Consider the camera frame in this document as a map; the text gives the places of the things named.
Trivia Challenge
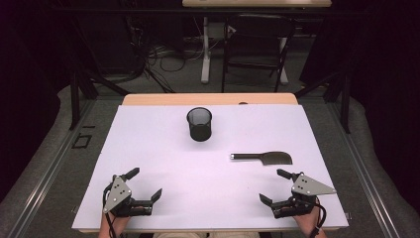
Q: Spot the white table sheet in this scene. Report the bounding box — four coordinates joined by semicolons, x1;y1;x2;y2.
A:
71;104;350;231

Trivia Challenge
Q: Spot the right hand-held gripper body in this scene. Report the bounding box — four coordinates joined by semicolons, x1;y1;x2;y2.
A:
269;172;338;219

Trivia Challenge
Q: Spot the white desk leg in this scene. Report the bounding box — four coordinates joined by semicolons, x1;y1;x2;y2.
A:
200;16;212;84

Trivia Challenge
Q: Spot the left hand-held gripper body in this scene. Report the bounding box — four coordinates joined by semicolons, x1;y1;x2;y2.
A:
102;176;155;218

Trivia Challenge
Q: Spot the black mesh pen cup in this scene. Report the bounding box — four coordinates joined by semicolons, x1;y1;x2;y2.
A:
186;106;213;143

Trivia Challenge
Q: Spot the tangle of floor cables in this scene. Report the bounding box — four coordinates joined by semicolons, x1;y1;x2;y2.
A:
130;29;201;94

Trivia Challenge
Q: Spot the person's right hand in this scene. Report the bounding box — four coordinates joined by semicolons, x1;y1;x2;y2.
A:
291;206;327;238

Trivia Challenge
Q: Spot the black chair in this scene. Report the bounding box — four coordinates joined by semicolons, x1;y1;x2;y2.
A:
221;13;296;93

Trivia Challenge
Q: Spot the dark brown comb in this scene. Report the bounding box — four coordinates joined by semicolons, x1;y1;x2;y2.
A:
230;151;293;166

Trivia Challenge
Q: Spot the black metal stand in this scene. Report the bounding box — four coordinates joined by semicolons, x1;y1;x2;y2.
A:
294;69;352;135
67;67;132;132

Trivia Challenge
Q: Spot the person's left hand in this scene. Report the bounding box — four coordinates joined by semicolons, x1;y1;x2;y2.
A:
98;211;132;238

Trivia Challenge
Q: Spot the black horizontal frame bar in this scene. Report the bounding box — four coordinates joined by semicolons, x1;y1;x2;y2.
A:
49;7;365;18

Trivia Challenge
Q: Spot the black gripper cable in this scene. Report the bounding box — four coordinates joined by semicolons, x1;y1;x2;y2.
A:
308;196;328;238
102;183;119;238

